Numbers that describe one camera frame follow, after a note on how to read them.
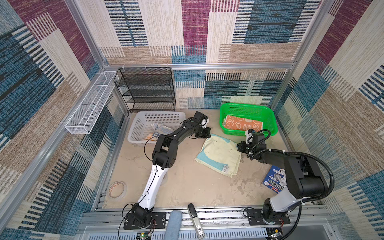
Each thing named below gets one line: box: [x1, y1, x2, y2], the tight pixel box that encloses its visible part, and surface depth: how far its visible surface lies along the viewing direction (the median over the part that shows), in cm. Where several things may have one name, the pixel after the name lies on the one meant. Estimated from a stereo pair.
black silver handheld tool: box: [188, 203, 206, 240], surface depth 71 cm
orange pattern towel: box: [223, 115, 264, 132], surface depth 109 cm
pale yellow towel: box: [194, 133, 242, 178], surface depth 96 cm
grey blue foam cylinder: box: [164, 210, 182, 240], surface depth 70 cm
